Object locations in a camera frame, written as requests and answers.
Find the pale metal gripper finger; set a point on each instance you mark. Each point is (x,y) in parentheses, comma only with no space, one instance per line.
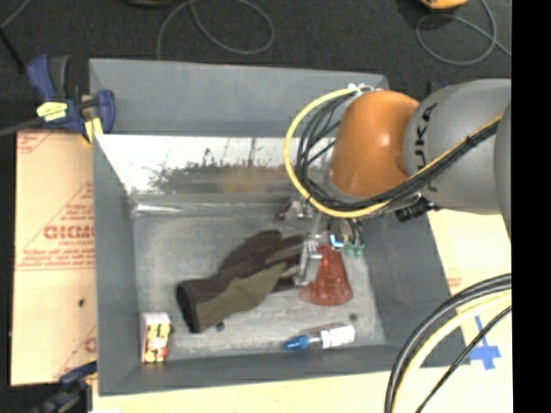
(306,265)

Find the clear red plastic cup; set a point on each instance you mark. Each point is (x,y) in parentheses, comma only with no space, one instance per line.
(329,284)

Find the dark purple and olive glove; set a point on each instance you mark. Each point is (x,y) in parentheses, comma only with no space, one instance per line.
(241,286)

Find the grey metal bin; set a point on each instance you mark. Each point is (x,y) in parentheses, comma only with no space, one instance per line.
(181,213)

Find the small white red yellow box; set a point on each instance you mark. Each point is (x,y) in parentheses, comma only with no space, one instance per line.
(155,338)

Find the brown cardboard board red print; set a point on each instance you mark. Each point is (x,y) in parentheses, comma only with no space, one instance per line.
(51,196)

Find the black cylinder on white bracket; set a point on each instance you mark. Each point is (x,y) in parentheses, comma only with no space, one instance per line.
(411,212)

